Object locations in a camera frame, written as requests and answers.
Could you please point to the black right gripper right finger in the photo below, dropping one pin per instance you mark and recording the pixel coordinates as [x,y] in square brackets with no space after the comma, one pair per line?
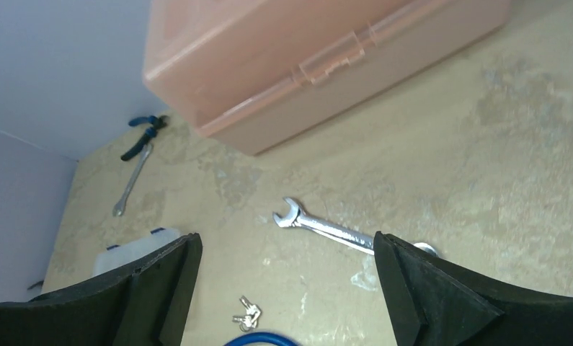
[432,301]

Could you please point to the blue cable lock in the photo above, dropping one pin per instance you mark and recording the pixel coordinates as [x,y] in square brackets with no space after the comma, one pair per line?
[262,337]

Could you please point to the blue black handled pliers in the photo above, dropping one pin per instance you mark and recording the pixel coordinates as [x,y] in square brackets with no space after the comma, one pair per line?
[156,123]

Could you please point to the clear plastic screw organizer box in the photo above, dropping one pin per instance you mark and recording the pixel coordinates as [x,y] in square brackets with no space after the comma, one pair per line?
[117,255]

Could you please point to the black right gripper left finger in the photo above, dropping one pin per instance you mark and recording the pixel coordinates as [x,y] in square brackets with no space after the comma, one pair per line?
[145,302]

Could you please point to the silver key bunch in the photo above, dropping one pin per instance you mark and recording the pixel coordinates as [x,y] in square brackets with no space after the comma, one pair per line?
[249,320]

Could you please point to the pink plastic toolbox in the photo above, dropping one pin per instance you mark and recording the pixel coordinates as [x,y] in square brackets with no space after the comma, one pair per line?
[252,74]

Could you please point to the small silver open-end wrench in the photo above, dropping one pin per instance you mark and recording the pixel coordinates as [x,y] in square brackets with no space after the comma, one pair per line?
[119,208]

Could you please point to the large chrome open-end wrench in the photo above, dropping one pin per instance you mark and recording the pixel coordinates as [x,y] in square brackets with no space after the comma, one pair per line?
[297,217]

